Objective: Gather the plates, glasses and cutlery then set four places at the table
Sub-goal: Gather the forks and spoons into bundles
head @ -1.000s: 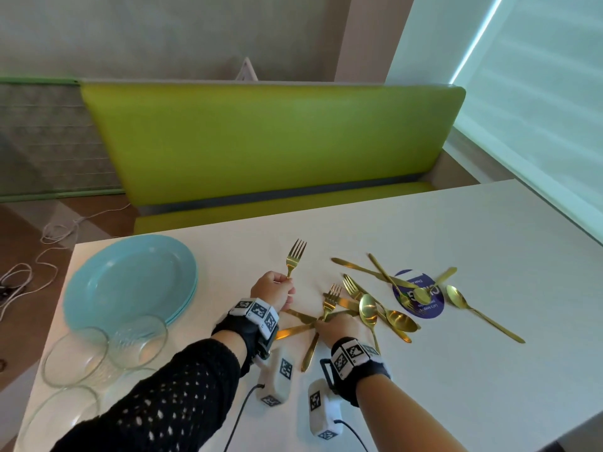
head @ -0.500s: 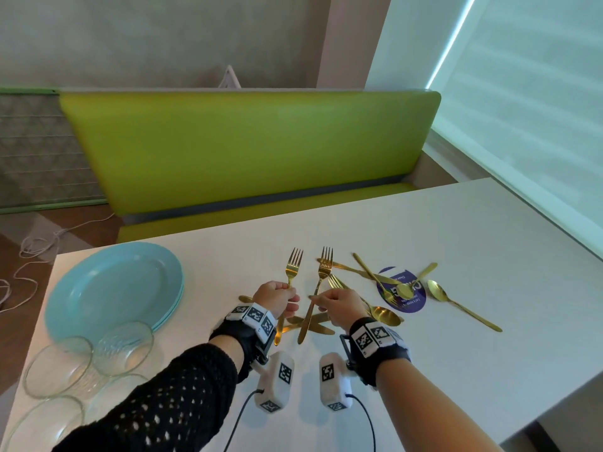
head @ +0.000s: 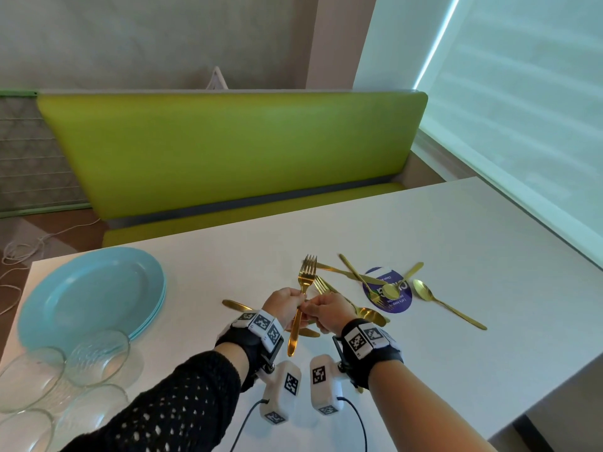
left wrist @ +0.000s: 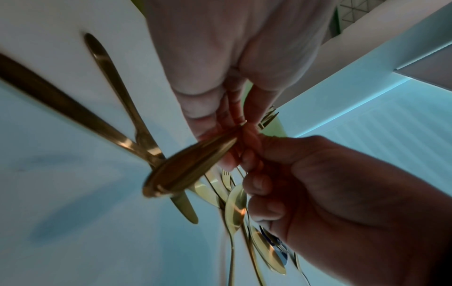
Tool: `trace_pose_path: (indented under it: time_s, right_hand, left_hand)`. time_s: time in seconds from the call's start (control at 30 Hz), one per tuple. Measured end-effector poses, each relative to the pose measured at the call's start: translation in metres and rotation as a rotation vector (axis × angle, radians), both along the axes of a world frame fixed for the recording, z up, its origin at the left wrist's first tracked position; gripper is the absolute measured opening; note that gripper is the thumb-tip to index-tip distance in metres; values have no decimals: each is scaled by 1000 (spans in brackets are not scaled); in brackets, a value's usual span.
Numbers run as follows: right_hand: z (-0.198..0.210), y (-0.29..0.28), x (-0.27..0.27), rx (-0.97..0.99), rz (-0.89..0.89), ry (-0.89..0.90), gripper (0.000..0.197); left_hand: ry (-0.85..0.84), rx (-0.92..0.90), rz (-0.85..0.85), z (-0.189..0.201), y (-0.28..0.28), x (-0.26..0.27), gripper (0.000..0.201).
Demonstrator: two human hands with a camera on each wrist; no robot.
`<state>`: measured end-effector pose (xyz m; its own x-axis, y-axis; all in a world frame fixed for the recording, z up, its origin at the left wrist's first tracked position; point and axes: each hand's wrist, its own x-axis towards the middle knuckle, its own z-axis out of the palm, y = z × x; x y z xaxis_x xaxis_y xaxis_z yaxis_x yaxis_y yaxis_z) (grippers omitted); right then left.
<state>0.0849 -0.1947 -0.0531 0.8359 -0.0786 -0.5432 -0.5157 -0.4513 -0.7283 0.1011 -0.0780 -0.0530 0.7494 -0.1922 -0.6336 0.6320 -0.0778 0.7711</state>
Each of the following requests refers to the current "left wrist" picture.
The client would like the pile of gold cutlery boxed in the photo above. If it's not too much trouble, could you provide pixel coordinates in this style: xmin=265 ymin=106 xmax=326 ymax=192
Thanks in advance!
xmin=84 ymin=33 xmax=200 ymax=225

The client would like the person's right hand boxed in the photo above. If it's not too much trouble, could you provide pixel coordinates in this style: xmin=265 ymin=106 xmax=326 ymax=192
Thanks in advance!
xmin=241 ymin=134 xmax=452 ymax=286

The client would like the white window blind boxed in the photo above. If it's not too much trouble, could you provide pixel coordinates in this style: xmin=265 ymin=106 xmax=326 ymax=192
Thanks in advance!
xmin=278 ymin=39 xmax=452 ymax=196

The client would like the person's left hand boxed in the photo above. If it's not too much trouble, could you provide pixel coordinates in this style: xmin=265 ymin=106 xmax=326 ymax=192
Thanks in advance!
xmin=143 ymin=0 xmax=340 ymax=173

